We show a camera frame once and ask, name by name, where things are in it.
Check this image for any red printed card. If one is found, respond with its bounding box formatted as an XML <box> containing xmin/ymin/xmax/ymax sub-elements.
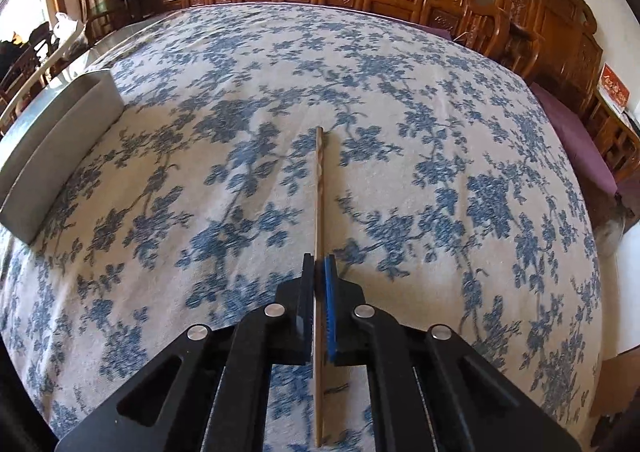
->
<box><xmin>597</xmin><ymin>63</ymin><xmax>633</xmax><ymax>115</ymax></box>

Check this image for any wooden chopstick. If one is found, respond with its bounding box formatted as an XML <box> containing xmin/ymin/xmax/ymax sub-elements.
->
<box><xmin>313</xmin><ymin>126</ymin><xmax>327</xmax><ymax>449</ymax></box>

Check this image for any flat cardboard box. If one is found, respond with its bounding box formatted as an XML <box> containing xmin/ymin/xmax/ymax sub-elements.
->
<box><xmin>589</xmin><ymin>346</ymin><xmax>640</xmax><ymax>434</ymax></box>

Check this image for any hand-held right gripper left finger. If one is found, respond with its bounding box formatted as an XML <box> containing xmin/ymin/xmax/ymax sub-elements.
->
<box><xmin>55</xmin><ymin>255</ymin><xmax>315</xmax><ymax>452</ymax></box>

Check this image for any wooden chair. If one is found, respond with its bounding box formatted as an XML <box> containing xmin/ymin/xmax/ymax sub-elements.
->
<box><xmin>75</xmin><ymin>0</ymin><xmax>118</xmax><ymax>47</ymax></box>
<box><xmin>0</xmin><ymin>40</ymin><xmax>51</xmax><ymax>108</ymax></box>

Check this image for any purple seat cushion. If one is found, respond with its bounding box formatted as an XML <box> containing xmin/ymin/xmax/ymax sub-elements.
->
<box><xmin>529</xmin><ymin>81</ymin><xmax>619</xmax><ymax>199</ymax></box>
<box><xmin>414</xmin><ymin>24</ymin><xmax>453</xmax><ymax>40</ymax></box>

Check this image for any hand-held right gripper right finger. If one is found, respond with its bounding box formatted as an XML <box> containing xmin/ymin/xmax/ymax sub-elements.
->
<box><xmin>325</xmin><ymin>255</ymin><xmax>583</xmax><ymax>452</ymax></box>

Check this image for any grey rectangular tray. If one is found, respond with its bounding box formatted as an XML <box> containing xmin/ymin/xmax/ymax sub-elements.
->
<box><xmin>0</xmin><ymin>68</ymin><xmax>125</xmax><ymax>244</ymax></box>

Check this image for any clear plastic bag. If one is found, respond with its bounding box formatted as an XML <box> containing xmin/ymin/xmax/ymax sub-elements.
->
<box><xmin>53</xmin><ymin>11</ymin><xmax>84</xmax><ymax>42</ymax></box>

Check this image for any blue floral tablecloth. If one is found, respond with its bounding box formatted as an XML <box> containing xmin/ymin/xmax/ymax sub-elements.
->
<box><xmin>0</xmin><ymin>2</ymin><xmax>604</xmax><ymax>452</ymax></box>

